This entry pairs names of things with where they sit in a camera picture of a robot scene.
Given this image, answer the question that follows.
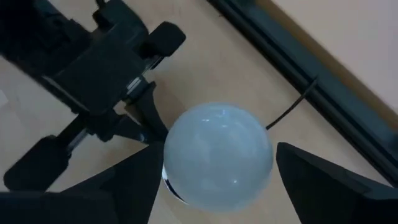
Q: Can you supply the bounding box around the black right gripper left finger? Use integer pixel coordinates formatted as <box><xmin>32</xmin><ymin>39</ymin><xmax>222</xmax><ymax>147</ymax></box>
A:
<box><xmin>0</xmin><ymin>142</ymin><xmax>165</xmax><ymax>224</ymax></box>

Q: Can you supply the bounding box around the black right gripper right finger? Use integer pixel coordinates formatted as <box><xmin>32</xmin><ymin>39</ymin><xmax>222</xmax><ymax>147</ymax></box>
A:
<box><xmin>275</xmin><ymin>142</ymin><xmax>398</xmax><ymax>224</ymax></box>

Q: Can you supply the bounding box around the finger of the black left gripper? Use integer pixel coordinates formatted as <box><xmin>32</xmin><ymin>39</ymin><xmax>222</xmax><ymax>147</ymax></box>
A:
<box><xmin>124</xmin><ymin>21</ymin><xmax>187</xmax><ymax>144</ymax></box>
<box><xmin>3</xmin><ymin>114</ymin><xmax>147</xmax><ymax>192</ymax></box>

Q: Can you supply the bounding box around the chrome lamp socket base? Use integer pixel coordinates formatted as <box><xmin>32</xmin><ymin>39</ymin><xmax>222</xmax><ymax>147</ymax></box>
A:
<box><xmin>160</xmin><ymin>166</ymin><xmax>187</xmax><ymax>205</ymax></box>

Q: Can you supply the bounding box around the white lightbulb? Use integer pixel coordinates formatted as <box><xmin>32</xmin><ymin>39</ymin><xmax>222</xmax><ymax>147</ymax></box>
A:
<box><xmin>162</xmin><ymin>101</ymin><xmax>274</xmax><ymax>214</ymax></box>

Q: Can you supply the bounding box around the light wooden desk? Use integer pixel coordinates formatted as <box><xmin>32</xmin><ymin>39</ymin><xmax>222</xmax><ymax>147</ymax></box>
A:
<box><xmin>257</xmin><ymin>0</ymin><xmax>398</xmax><ymax>114</ymax></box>

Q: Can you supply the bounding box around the black lamp cable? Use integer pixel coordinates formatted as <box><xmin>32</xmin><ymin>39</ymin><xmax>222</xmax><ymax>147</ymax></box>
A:
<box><xmin>266</xmin><ymin>79</ymin><xmax>318</xmax><ymax>131</ymax></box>

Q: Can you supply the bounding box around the black aluminium table frame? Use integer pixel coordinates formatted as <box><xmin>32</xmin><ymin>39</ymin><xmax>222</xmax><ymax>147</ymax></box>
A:
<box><xmin>206</xmin><ymin>0</ymin><xmax>398</xmax><ymax>187</ymax></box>

